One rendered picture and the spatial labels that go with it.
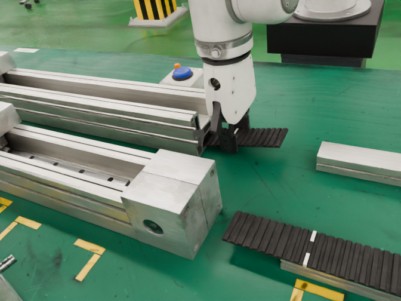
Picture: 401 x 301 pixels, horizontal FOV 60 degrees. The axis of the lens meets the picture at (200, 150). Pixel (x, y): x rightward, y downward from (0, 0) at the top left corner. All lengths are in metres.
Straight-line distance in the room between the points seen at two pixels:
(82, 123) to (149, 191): 0.35
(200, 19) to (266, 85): 0.36
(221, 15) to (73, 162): 0.35
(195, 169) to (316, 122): 0.31
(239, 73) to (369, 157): 0.23
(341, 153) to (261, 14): 0.26
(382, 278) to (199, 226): 0.22
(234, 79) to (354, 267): 0.29
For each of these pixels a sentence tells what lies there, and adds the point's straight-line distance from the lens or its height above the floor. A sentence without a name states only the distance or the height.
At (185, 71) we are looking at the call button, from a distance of 0.76.
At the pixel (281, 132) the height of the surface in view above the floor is 0.82.
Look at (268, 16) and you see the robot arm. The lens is 0.44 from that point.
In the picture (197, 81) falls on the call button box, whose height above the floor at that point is 0.83.
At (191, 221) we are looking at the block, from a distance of 0.45.
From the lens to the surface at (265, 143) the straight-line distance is 0.58.
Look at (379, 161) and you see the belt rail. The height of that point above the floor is 0.81.
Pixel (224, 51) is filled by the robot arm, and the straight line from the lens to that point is 0.50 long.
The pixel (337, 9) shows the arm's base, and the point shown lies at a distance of 0.95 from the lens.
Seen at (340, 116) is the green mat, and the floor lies 0.78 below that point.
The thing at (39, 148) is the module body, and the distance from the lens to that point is 0.69.
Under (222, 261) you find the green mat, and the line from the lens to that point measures 0.48.
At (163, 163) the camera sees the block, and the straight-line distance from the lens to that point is 0.48.
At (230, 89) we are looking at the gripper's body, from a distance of 0.51.
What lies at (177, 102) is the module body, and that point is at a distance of 0.67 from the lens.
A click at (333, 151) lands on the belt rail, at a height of 0.81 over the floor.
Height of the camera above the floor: 1.18
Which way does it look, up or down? 38 degrees down
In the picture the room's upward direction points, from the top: 11 degrees counter-clockwise
